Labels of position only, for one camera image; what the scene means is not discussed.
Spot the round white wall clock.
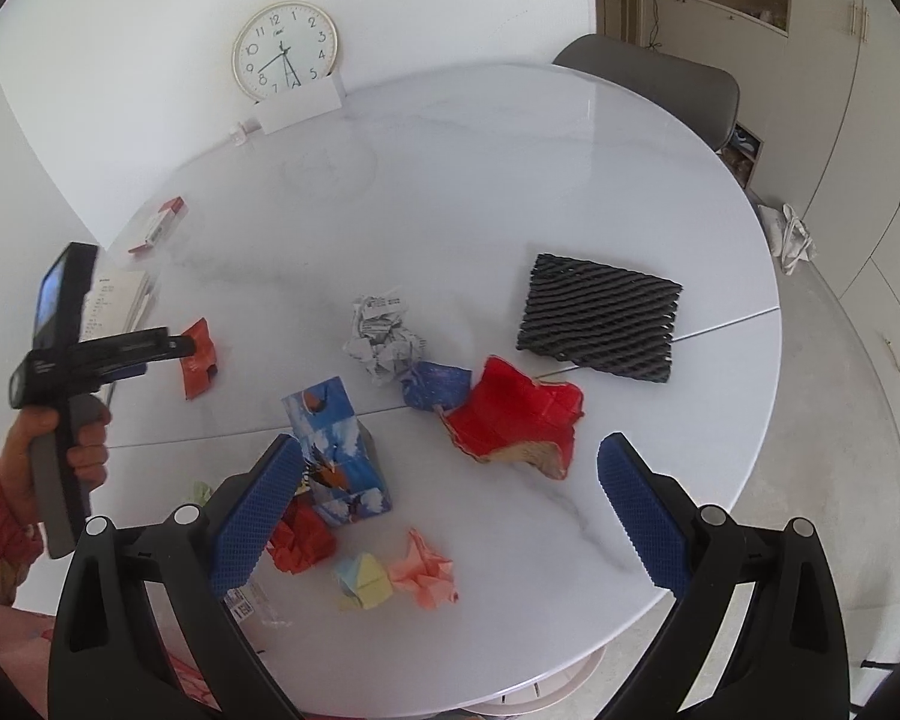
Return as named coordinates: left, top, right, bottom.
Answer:
left=231, top=1, right=340, bottom=102

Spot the red paper box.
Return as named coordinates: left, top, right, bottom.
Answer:
left=435, top=355, right=587, bottom=481

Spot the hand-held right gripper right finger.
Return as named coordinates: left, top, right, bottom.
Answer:
left=596, top=431, right=850, bottom=720

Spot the yellow and blue folded paper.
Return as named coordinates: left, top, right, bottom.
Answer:
left=334, top=551, right=397, bottom=614

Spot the row of shoes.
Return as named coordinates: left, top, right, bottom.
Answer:
left=720, top=124, right=766, bottom=192

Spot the grey chair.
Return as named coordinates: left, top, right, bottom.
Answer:
left=551, top=34, right=742, bottom=152

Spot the white notebook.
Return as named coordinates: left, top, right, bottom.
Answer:
left=82, top=268, right=158, bottom=338

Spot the black foam net sleeve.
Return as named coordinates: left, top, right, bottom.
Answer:
left=515, top=253, right=683, bottom=385

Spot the red crumpled paper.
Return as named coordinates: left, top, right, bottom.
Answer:
left=266, top=491, right=338, bottom=577

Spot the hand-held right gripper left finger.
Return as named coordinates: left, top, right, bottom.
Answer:
left=47, top=431, right=305, bottom=720

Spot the red and white small box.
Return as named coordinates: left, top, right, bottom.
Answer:
left=126, top=196, right=188, bottom=256

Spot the cream built-in cabinet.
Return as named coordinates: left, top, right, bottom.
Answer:
left=592, top=0, right=900, bottom=466

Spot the blue wrapper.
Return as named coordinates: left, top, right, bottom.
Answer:
left=400, top=360, right=472, bottom=413

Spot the newspaper ball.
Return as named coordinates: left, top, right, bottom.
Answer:
left=343, top=286, right=428, bottom=389

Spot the person's left hand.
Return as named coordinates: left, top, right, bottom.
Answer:
left=0, top=401, right=113, bottom=527

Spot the blue printed carton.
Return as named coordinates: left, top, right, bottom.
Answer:
left=281, top=376, right=392, bottom=527

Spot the white cloth bag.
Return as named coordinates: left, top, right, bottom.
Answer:
left=756, top=202, right=818, bottom=275

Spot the clear plastic wrapper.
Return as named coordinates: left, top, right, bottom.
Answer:
left=225, top=585, right=293, bottom=631

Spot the white card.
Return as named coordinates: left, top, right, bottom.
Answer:
left=255, top=75, right=344, bottom=136

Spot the pink crumpled paper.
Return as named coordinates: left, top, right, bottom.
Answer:
left=386, top=529, right=460, bottom=608

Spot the red snack wrapper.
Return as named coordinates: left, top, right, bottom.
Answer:
left=180, top=317, right=221, bottom=400

